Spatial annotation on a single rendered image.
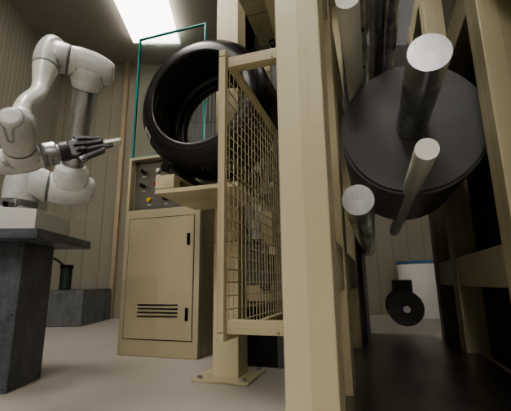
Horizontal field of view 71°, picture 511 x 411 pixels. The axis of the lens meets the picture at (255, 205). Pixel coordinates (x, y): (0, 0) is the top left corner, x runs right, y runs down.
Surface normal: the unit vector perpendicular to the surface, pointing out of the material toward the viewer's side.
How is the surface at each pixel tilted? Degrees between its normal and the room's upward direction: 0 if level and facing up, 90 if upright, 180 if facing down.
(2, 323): 90
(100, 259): 90
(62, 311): 90
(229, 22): 90
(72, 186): 122
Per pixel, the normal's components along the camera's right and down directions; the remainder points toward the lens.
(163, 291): -0.31, -0.20
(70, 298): 0.03, -0.22
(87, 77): 0.35, 0.49
